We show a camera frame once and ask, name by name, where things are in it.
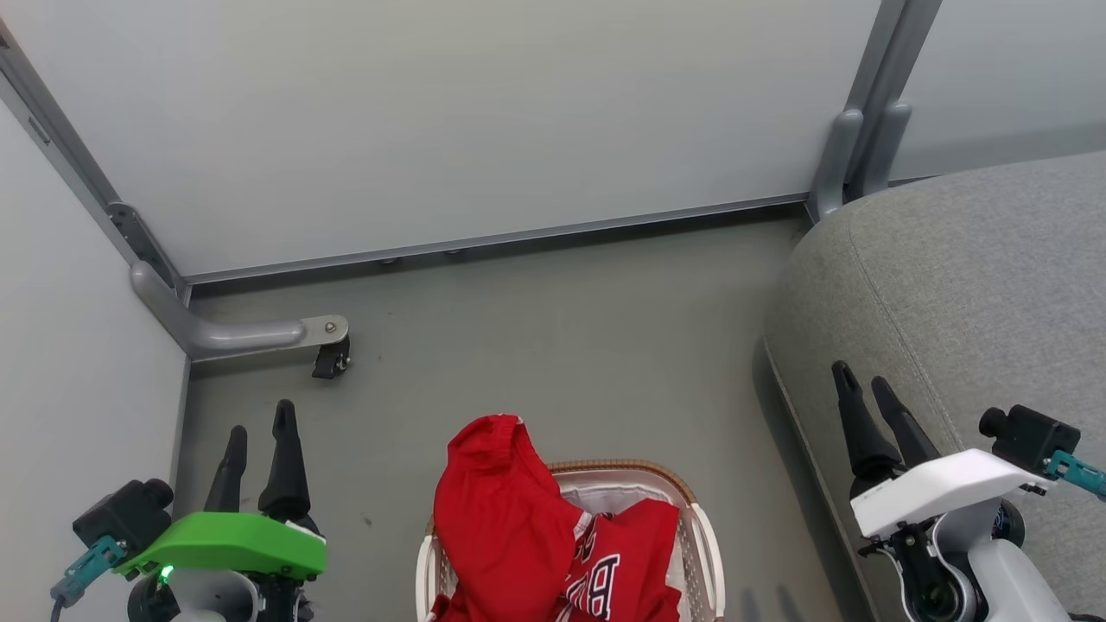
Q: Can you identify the white laundry basket brown rim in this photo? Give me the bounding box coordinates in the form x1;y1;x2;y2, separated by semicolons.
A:
416;460;726;622

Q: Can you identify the red jersey white lettering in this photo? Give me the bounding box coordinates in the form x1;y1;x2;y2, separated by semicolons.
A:
553;498;684;622

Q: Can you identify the left teal-plug black cable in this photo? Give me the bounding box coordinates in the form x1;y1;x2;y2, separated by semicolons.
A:
49;536;127;622

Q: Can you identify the plain red garment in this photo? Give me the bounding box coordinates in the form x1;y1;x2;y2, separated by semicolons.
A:
432;415;585;622

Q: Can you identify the grey curved partition foot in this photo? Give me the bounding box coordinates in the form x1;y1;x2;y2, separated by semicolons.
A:
130;259;351;361

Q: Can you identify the teal-plug black cable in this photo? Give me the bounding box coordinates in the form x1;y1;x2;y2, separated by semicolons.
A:
1043;450;1106;503
49;536;127;622

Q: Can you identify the grey double partition post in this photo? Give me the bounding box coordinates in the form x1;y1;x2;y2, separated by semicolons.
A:
807;101;913;222

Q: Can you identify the black caster wheel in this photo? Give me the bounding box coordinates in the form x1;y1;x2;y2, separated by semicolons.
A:
312;336;353;380

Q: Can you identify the right teal-plug black cable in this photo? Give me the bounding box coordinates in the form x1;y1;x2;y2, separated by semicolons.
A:
1043;450;1106;503

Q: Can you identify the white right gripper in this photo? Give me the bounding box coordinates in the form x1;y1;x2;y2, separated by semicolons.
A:
831;361;1052;542

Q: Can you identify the grey fabric sofa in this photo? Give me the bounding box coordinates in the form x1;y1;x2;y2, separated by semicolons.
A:
763;151;1106;622

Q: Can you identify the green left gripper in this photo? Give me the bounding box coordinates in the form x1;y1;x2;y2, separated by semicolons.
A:
112;399;328;581

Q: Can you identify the grey metal partition rail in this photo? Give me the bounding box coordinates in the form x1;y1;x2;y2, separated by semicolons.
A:
185;194;813;288

